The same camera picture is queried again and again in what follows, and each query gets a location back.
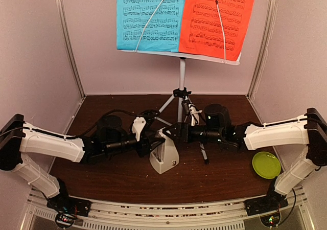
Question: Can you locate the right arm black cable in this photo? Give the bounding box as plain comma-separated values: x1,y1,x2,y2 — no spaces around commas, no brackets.
235,114,312,128

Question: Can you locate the white wedge-shaped holder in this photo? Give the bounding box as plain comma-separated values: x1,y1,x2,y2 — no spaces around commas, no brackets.
149,128,179,174

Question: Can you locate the white folding music stand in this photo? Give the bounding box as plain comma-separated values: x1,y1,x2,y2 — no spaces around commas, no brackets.
118,43,241,164

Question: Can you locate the yellow-green plastic plate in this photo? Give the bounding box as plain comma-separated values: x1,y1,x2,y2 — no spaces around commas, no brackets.
252,151,282,179

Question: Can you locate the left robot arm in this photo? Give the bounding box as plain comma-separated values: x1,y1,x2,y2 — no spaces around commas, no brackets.
1,113,165,212

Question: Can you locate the right aluminium corner post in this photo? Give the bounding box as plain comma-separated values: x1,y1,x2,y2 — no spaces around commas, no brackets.
247,0,278,102

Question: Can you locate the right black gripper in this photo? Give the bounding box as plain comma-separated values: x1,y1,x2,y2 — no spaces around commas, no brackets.
162,123,223,145

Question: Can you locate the left aluminium corner post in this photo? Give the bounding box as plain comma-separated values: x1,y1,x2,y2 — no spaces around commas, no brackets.
55,0,86,98

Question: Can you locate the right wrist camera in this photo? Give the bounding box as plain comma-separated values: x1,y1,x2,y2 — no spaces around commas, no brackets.
182,99,202,126

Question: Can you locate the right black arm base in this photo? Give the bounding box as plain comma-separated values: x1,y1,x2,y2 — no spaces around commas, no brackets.
244,187,288,216

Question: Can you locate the blue sheet music page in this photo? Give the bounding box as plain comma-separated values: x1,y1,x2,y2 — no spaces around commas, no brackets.
116,0,185,53

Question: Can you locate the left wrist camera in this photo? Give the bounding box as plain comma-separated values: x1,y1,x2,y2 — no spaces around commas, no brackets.
131,117,147,142

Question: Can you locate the red sheet music page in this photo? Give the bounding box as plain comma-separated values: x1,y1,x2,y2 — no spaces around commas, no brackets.
178,0,254,62

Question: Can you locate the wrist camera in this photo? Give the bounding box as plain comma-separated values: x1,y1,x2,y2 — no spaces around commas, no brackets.
182,99,202,126
131,117,147,142

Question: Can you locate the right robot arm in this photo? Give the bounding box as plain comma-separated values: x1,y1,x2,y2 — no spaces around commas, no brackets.
163,104,326,211

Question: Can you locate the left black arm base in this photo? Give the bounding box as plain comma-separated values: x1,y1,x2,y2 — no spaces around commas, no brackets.
46,178,91,217

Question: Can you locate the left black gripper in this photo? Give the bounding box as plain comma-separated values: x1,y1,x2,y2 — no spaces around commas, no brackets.
104,129,166,158

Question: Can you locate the aluminium corner post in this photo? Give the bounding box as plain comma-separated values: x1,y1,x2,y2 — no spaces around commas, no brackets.
55,0,86,98
247,0,278,102

